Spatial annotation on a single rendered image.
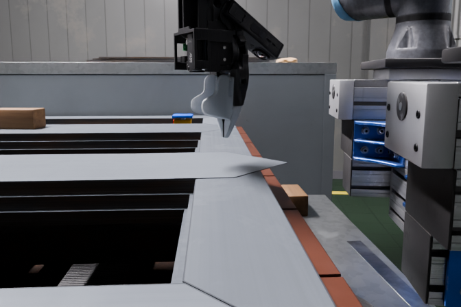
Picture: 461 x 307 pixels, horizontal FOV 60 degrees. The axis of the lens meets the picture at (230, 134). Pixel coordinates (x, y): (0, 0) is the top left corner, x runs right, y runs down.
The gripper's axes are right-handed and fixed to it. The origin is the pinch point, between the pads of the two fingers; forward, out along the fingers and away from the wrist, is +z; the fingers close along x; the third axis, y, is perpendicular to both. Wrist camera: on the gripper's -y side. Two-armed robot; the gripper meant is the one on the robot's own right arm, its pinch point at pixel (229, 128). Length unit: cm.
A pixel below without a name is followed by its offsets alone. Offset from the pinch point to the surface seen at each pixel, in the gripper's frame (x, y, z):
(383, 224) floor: -125, -192, 93
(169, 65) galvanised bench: -80, -22, -12
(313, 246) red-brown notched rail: 21.4, 2.1, 9.8
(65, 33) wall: -389, -31, -51
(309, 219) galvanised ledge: -15.3, -29.3, 24.4
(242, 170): 4.5, 0.5, 5.4
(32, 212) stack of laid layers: -2.5, 26.8, 9.0
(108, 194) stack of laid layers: 0.7, 18.2, 7.3
